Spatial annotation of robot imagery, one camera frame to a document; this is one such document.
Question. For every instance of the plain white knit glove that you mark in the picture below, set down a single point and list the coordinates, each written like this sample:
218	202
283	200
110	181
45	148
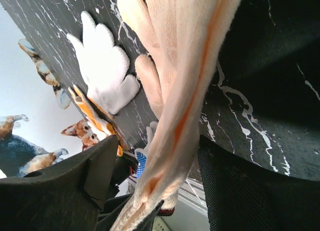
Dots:
103	66

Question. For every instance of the blue dotted white glove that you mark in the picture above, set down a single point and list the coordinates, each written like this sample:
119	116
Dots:
141	154

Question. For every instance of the orange palm white glove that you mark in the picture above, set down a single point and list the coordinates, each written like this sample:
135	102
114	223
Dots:
95	116

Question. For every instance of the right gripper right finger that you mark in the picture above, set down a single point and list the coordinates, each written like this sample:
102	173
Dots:
242	196

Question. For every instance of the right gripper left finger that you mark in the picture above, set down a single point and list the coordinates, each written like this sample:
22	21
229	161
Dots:
66	196

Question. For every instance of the cream glove red cuff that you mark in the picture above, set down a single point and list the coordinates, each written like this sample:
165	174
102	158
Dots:
183	39

